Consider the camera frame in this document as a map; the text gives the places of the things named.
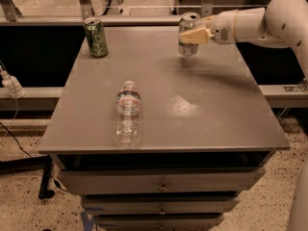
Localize middle grey drawer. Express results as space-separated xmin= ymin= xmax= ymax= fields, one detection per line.
xmin=82 ymin=195 xmax=240 ymax=215

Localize grey drawer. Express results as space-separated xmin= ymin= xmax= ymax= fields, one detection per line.
xmin=59 ymin=167 xmax=265 ymax=194
xmin=96 ymin=214 xmax=224 ymax=230
xmin=82 ymin=195 xmax=240 ymax=215

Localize clear plastic water bottle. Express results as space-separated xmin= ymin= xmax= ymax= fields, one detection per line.
xmin=115 ymin=81 xmax=141 ymax=148

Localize black cable on floor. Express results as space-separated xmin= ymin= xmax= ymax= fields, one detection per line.
xmin=0 ymin=120 xmax=68 ymax=193

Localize silver 7up can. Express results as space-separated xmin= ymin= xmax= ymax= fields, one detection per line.
xmin=178 ymin=12 xmax=200 ymax=57

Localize top grey drawer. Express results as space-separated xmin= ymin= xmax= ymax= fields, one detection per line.
xmin=59 ymin=167 xmax=265 ymax=194

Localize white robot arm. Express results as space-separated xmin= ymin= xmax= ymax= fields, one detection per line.
xmin=179 ymin=0 xmax=308 ymax=77

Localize grey metal rail frame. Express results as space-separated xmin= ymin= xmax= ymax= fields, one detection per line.
xmin=0 ymin=0 xmax=290 ymax=27

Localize black metal stand leg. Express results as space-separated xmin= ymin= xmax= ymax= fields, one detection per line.
xmin=0 ymin=156 xmax=55 ymax=200

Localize bottom grey drawer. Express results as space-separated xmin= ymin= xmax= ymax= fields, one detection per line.
xmin=96 ymin=214 xmax=224 ymax=230

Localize green soda can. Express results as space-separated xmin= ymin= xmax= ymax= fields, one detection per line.
xmin=84 ymin=17 xmax=108 ymax=58

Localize grey drawer cabinet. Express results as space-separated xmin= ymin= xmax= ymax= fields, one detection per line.
xmin=38 ymin=25 xmax=292 ymax=231

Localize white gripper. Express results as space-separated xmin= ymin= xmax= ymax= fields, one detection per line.
xmin=179 ymin=8 xmax=266 ymax=44

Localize white plug adapter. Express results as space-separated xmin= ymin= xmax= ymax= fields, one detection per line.
xmin=0 ymin=65 xmax=25 ymax=99

